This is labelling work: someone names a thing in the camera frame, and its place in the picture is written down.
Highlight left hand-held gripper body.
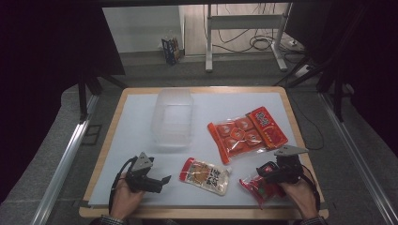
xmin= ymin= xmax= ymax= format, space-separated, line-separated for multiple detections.
xmin=125 ymin=152 xmax=158 ymax=193

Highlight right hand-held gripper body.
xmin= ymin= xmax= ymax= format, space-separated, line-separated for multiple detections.
xmin=274 ymin=144 xmax=309 ymax=185

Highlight small red snack packet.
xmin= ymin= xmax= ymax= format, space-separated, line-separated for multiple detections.
xmin=238 ymin=163 xmax=287 ymax=210

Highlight large red snack bag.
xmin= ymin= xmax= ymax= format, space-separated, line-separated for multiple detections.
xmin=207 ymin=106 xmax=289 ymax=166

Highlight clear plastic container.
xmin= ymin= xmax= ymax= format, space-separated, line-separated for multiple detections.
xmin=150 ymin=88 xmax=195 ymax=148

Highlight person's right hand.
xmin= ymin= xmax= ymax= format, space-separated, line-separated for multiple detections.
xmin=278 ymin=178 xmax=319 ymax=220

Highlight person's left hand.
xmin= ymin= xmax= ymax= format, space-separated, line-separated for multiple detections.
xmin=110 ymin=174 xmax=145 ymax=220

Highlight beige snack packet red top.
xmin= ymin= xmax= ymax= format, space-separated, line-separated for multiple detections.
xmin=178 ymin=157 xmax=233 ymax=197

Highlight white table mat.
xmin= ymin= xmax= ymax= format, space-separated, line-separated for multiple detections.
xmin=88 ymin=92 xmax=317 ymax=208

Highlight black stand legs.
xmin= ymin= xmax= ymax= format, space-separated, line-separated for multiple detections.
xmin=272 ymin=55 xmax=355 ymax=124
xmin=76 ymin=72 xmax=129 ymax=124

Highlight white power strip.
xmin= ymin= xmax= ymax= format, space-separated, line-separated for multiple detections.
xmin=294 ymin=64 xmax=314 ymax=78

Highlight blue carton box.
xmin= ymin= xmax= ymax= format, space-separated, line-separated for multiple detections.
xmin=161 ymin=31 xmax=185 ymax=67

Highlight dark curtain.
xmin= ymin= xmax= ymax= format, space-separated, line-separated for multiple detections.
xmin=0 ymin=0 xmax=127 ymax=203
xmin=283 ymin=0 xmax=398 ymax=158

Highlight right hand-held gripper cable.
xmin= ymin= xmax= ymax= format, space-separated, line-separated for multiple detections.
xmin=299 ymin=164 xmax=322 ymax=214

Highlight hand-held gripper cable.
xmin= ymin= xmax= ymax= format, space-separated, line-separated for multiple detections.
xmin=299 ymin=164 xmax=322 ymax=214
xmin=108 ymin=157 xmax=136 ymax=214

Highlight left hand-held gripper cable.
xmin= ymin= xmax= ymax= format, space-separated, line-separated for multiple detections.
xmin=108 ymin=157 xmax=136 ymax=214

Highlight thin black floor cable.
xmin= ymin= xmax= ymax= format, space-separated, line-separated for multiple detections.
xmin=287 ymin=92 xmax=326 ymax=151

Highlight black floor frame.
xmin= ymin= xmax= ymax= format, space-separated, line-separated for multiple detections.
xmin=81 ymin=124 xmax=103 ymax=146

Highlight aluminium rail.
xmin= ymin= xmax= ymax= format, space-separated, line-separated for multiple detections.
xmin=318 ymin=92 xmax=398 ymax=225
xmin=29 ymin=94 xmax=100 ymax=225

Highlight black floor cables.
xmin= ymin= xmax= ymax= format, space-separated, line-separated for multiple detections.
xmin=215 ymin=3 xmax=294 ymax=54

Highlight white metal stand frame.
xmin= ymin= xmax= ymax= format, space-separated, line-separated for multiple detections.
xmin=205 ymin=3 xmax=294 ymax=73

